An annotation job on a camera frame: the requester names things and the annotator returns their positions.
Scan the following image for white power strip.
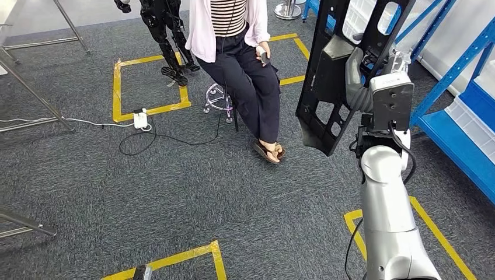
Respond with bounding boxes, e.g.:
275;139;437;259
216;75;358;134
133;108;152;132

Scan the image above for person's left hand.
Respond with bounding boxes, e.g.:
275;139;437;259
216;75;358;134
256;40;271;67

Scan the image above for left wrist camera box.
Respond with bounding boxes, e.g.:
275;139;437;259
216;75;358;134
133;264;154;280

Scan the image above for long black plastic part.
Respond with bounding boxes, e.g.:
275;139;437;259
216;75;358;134
295;0;416;158

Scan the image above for blue metal shelf rack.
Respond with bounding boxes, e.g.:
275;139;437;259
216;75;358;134
301;0;495;205

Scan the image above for white floor cable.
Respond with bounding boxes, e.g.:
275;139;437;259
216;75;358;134
0;115;136;129

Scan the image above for chrome swivel stool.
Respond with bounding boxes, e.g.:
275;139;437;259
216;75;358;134
203;83;240;133

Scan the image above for steel frame table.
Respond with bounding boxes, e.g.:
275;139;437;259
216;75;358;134
0;0;92;134

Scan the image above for chrome stanchion base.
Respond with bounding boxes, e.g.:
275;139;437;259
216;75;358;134
274;0;306;21

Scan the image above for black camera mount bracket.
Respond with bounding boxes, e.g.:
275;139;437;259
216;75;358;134
350;125;389;160

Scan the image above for yellow tape floor square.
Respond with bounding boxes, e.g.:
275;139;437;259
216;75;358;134
343;196;478;280
269;33;311;86
100;239;228;280
112;52;192;124

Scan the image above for black floor cable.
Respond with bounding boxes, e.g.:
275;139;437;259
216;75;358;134
117;112;233;158

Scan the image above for person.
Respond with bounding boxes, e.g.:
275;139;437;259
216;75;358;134
184;0;287;166

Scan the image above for black humanoid robot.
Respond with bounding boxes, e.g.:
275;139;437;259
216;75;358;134
114;0;201;88

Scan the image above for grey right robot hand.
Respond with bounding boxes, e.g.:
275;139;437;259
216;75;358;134
345;42;411;114

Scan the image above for black camera cable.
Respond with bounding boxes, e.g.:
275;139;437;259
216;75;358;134
344;121;417;280

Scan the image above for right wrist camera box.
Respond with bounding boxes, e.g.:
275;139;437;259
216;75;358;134
369;71;415;132

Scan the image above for white plastic crate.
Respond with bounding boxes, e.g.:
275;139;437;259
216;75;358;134
444;96;495;163
342;0;378;34

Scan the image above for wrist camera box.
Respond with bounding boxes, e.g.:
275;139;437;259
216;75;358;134
133;264;154;280
369;71;415;132

